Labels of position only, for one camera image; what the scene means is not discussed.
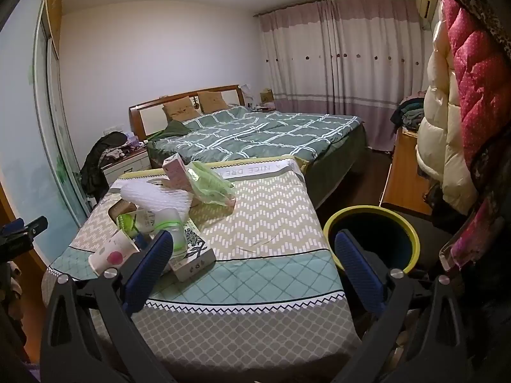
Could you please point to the pink and white curtain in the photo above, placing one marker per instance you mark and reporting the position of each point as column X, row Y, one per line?
column 343, row 48

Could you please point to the dark green cloth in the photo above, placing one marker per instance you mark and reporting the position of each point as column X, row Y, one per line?
column 173, row 129

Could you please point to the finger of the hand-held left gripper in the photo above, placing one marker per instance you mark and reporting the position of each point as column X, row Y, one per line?
column 28, row 227

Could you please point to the green checked quilt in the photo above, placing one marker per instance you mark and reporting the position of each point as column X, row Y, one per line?
column 255, row 131

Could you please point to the brown pillow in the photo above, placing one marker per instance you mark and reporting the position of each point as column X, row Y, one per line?
column 176, row 108
column 212, row 101

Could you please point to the pink carton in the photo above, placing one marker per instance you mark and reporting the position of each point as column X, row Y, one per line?
column 175, row 173

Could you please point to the small cardboard box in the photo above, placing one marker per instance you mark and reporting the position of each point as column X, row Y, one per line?
column 266, row 97

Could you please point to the white box with dark print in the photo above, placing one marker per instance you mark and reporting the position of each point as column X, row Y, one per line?
column 195, row 261

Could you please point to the sliding door wardrobe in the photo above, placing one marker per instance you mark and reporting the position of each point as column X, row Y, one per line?
column 24, row 127

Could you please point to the dotted white paper cup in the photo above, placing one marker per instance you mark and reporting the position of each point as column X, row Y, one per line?
column 113, row 253

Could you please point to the yellow rimmed dark bin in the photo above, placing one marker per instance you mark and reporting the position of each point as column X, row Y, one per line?
column 359, row 210

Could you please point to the pile of folded clothes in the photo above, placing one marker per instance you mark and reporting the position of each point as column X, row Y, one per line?
column 411, row 111

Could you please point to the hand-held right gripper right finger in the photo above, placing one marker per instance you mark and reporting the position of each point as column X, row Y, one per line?
column 355, row 263

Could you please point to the patterned tablecloth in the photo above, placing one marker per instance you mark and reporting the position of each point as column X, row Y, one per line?
column 255, row 247

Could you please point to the clear bottle with green label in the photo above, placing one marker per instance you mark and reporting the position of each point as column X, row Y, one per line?
column 163, row 221

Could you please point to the cream down jacket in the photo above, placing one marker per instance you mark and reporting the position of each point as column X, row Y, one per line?
column 437, row 135

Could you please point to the red dotted quilted jacket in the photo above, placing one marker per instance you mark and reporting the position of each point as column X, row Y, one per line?
column 475, row 87

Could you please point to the white foam packaging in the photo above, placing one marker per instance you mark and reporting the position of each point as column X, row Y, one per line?
column 159, row 197

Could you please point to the wooden bed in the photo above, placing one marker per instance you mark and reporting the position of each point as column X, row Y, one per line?
column 339, row 155

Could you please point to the green plastic bag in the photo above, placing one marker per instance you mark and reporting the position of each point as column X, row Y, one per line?
column 207, row 183

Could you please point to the air conditioner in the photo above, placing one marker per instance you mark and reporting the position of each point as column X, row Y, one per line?
column 425, row 0

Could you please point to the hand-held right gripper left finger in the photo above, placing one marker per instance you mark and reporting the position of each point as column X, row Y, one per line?
column 153, row 259

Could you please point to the pink floral garment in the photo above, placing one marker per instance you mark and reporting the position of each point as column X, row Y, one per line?
column 477, row 231

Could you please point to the white nightstand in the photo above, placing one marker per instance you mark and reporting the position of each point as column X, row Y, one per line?
column 127, row 165

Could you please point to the leopard print garment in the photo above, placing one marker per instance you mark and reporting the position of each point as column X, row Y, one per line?
column 485, row 4

